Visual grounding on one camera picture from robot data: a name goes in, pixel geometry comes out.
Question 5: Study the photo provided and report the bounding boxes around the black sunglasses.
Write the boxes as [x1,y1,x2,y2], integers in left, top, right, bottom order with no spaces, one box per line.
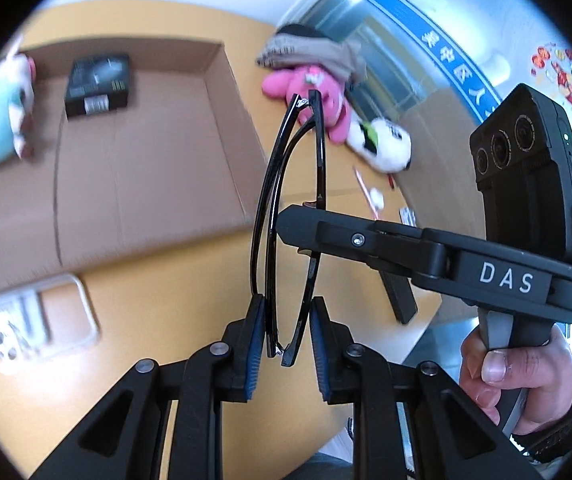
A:
[249,90,327,367]

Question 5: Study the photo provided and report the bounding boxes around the clear phone case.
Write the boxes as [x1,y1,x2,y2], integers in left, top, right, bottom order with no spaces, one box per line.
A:
[0,273,100,375]

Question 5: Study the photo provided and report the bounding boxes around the black charger box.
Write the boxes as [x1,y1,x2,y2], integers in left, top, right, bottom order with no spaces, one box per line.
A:
[65,53,131,119]

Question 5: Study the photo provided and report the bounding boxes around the person right hand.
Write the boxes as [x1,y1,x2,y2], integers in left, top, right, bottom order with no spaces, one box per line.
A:
[459,326,572,436]

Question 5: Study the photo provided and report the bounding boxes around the pink pen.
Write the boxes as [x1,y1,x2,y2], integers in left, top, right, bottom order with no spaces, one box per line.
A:
[353,167,381,220]

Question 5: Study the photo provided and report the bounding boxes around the white earbuds case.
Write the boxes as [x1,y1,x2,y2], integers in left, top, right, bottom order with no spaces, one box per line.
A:
[368,188,385,211]

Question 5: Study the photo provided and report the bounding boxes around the white panda plush toy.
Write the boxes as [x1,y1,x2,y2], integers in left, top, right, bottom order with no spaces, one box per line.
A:
[347,117,412,174]

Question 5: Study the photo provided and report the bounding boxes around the brown cardboard tray box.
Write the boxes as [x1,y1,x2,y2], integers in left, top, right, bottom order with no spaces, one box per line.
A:
[0,37,265,290]

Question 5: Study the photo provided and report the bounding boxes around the pink rabbit plush toy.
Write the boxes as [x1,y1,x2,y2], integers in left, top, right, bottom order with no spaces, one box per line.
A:
[261,63,353,146]

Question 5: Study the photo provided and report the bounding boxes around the beige printed cloth bag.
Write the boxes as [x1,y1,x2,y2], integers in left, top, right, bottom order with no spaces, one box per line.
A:
[255,23,366,84]

